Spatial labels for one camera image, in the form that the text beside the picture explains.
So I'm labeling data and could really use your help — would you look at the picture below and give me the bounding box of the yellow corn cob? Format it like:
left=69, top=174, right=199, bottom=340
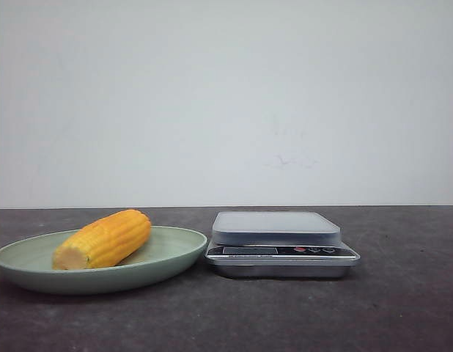
left=52, top=209, right=151, bottom=270

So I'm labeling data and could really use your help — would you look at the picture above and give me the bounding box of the silver digital kitchen scale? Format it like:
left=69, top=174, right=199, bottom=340
left=205, top=211, right=360, bottom=278

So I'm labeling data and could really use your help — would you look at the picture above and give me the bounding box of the green round plate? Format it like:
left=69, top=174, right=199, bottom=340
left=0, top=226, right=208, bottom=295

